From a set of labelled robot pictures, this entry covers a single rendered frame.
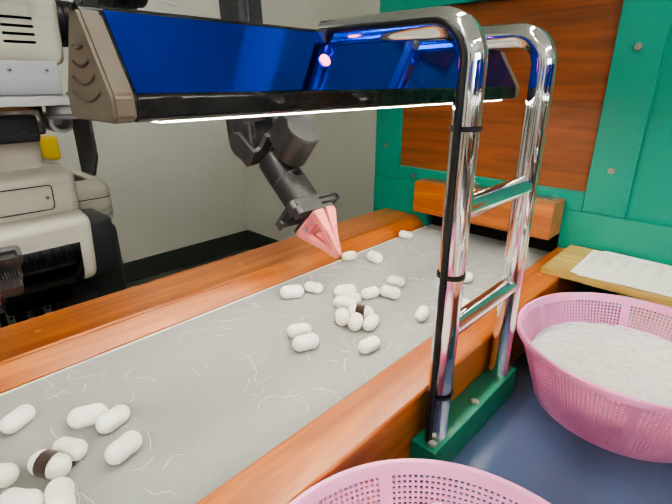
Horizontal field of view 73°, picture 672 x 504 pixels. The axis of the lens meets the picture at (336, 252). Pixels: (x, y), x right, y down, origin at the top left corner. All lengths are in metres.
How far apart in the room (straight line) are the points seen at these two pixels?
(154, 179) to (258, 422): 2.34
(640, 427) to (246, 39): 0.53
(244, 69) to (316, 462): 0.33
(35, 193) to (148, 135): 1.66
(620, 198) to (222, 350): 0.71
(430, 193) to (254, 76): 0.68
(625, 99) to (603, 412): 0.53
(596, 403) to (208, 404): 0.42
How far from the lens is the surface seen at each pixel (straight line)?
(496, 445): 0.59
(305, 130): 0.71
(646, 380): 0.66
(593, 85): 0.95
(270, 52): 0.42
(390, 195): 1.15
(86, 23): 0.35
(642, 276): 0.86
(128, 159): 2.68
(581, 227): 0.96
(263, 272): 0.78
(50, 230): 1.08
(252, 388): 0.54
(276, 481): 0.41
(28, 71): 1.06
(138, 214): 2.74
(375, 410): 0.47
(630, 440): 0.61
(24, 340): 0.69
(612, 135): 0.93
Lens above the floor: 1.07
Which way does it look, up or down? 21 degrees down
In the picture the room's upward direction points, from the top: straight up
